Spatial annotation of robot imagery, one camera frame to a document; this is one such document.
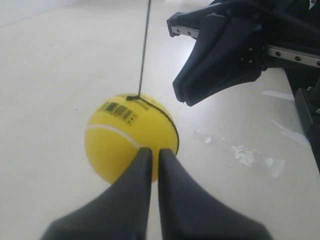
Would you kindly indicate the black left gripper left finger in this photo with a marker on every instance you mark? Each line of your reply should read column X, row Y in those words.
column 119, row 213

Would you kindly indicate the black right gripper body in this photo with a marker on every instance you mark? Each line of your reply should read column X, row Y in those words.
column 292, row 35

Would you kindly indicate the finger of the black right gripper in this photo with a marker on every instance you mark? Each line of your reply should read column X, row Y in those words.
column 252, row 39
column 212, row 66

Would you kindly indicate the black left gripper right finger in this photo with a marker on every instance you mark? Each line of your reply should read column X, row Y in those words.
column 188, row 212

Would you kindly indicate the yellow tennis ball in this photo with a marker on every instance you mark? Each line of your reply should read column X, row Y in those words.
column 121, row 126

